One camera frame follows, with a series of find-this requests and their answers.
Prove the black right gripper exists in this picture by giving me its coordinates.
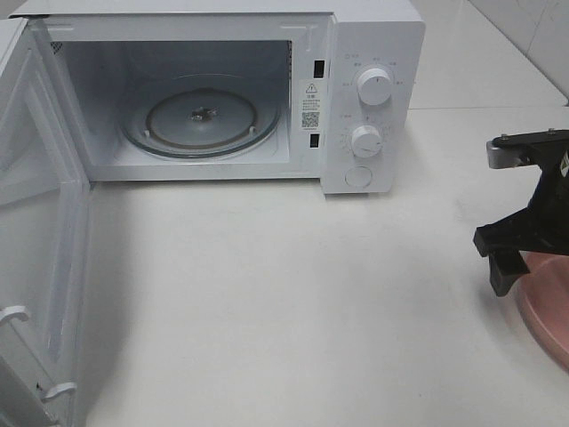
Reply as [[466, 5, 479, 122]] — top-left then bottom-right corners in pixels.
[[474, 128, 568, 297]]

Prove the pink round plate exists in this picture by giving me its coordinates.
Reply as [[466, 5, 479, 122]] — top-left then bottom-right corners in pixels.
[[517, 253, 568, 371]]

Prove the round white door button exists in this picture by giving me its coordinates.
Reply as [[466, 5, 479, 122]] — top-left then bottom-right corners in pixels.
[[345, 166, 373, 188]]

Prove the white microwave door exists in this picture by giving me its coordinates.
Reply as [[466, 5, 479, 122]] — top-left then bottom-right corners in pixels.
[[1, 18, 89, 426]]

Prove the lower white timer knob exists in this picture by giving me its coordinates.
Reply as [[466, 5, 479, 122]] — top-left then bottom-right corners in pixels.
[[350, 125, 383, 158]]

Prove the upper white power knob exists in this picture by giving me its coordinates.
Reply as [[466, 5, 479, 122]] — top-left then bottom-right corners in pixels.
[[356, 65, 394, 106]]

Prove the white microwave oven body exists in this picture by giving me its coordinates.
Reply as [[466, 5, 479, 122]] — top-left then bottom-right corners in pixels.
[[2, 1, 426, 194]]

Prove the white warning label sticker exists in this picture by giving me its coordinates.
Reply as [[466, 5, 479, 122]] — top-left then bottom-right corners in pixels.
[[299, 79, 325, 131]]

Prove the glass microwave turntable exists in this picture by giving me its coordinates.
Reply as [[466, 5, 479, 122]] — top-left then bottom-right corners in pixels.
[[120, 74, 287, 159]]

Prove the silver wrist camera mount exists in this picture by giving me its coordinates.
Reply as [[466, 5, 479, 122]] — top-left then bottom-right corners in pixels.
[[486, 141, 533, 169]]

